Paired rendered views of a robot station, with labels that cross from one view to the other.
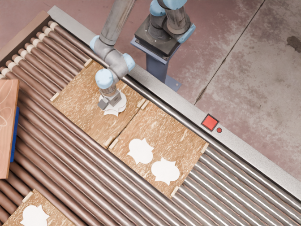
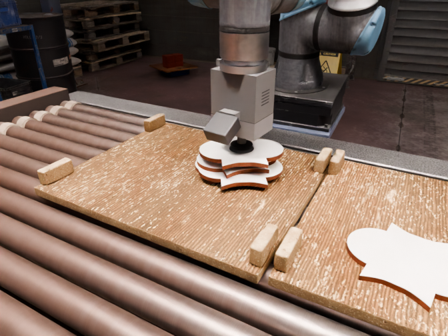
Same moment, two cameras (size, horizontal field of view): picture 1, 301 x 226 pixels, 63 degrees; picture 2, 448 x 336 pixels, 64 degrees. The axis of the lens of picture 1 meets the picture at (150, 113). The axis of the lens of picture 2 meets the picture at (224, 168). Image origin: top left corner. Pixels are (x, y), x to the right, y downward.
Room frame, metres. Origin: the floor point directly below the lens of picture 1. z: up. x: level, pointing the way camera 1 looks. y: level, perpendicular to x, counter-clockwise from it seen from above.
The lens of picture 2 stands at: (-0.14, 0.30, 1.25)
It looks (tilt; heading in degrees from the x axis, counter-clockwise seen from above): 28 degrees down; 354
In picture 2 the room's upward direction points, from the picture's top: straight up
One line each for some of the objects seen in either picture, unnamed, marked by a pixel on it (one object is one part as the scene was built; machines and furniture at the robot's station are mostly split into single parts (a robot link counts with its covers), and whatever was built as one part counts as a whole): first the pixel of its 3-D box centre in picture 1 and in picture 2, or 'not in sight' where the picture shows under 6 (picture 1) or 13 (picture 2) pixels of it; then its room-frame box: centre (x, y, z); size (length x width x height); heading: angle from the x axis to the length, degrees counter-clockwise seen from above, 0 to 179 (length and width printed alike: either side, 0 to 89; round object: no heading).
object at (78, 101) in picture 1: (99, 102); (194, 175); (0.43, 0.29, 0.93); 0.41 x 0.35 x 0.02; 55
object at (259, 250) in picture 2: (109, 141); (264, 243); (0.21, 0.21, 0.95); 0.06 x 0.02 x 0.03; 145
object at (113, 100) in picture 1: (106, 96); (233, 99); (0.41, 0.22, 1.07); 0.12 x 0.09 x 0.16; 140
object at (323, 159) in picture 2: (141, 103); (323, 159); (0.43, 0.05, 0.95); 0.06 x 0.02 x 0.03; 145
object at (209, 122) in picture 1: (209, 123); not in sight; (0.35, -0.33, 0.92); 0.06 x 0.06 x 0.01; 56
